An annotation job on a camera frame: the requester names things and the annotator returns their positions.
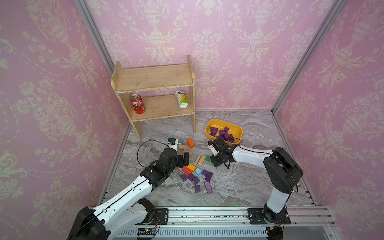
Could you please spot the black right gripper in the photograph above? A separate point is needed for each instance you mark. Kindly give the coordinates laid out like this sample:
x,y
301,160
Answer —
x,y
215,163

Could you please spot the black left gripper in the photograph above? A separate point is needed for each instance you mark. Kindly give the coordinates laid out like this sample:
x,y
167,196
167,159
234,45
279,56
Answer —
x,y
186,159

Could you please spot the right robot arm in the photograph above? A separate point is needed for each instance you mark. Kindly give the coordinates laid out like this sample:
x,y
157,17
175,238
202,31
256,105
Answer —
x,y
284,173

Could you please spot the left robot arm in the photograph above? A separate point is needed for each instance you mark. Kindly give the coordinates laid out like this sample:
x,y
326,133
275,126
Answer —
x,y
130,206

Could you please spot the yellow plastic storage bin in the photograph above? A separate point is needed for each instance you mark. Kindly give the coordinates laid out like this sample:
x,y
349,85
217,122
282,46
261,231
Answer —
x,y
230,133

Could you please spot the natural wood flat brick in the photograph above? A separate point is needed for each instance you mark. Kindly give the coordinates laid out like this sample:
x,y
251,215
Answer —
x,y
190,153

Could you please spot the orange wooden brick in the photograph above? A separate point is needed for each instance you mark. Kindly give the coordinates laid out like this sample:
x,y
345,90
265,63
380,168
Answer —
x,y
191,143

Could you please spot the natural wood long brick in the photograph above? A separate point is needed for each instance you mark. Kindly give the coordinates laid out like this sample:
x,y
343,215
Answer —
x,y
201,160
197,160

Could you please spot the yellow wooden brick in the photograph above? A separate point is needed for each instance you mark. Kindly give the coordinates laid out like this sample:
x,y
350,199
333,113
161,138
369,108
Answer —
x,y
191,167

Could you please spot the red flat wooden brick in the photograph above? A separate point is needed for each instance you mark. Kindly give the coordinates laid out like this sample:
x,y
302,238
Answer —
x,y
187,170

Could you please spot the light blue wooden brick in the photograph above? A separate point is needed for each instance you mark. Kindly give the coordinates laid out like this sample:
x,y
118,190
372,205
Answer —
x,y
198,171

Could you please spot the purple long front brick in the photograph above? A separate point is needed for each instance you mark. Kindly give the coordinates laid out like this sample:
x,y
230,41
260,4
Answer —
x,y
208,188

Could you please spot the white green juice carton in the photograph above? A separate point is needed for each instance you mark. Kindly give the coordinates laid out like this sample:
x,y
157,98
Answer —
x,y
182,99

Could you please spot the red cola can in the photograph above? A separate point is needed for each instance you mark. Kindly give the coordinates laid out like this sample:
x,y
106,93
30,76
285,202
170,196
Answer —
x,y
137,103

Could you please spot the wooden two-tier shelf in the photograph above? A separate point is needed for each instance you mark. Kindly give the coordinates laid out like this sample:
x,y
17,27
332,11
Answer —
x,y
126,82

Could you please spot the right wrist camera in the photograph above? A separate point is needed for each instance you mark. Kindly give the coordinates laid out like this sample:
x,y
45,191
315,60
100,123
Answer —
x,y
212,148

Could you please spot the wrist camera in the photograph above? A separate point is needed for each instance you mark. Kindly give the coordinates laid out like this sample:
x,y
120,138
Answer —
x,y
212,148
173,143

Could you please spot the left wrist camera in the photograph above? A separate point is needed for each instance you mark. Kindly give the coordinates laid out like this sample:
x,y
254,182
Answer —
x,y
173,143

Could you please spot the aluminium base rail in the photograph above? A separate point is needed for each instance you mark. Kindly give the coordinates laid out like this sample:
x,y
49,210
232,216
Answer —
x,y
207,223

